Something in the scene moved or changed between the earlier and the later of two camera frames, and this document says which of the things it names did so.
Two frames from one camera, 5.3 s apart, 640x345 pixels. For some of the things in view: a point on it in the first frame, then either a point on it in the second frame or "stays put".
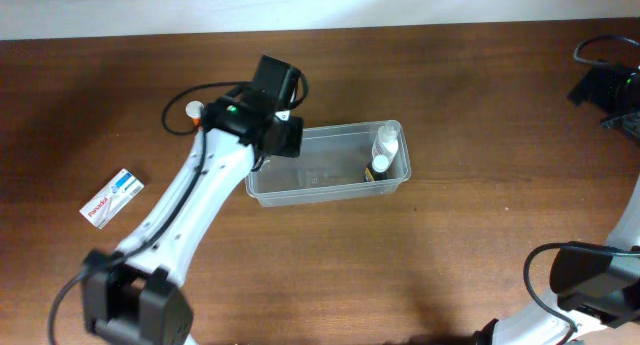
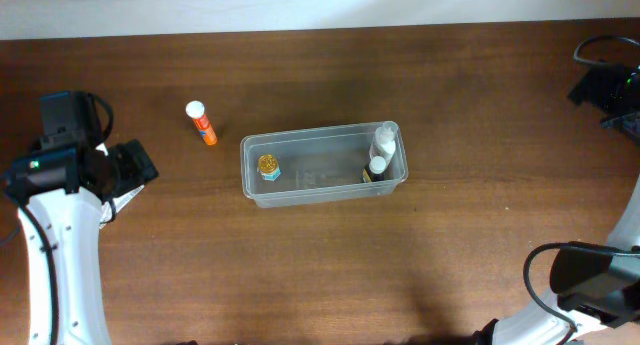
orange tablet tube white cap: x=193 y=110 stays put
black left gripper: x=288 y=136 to x=136 y=161
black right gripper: x=586 y=89 stays put
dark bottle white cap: x=376 y=170 stays put
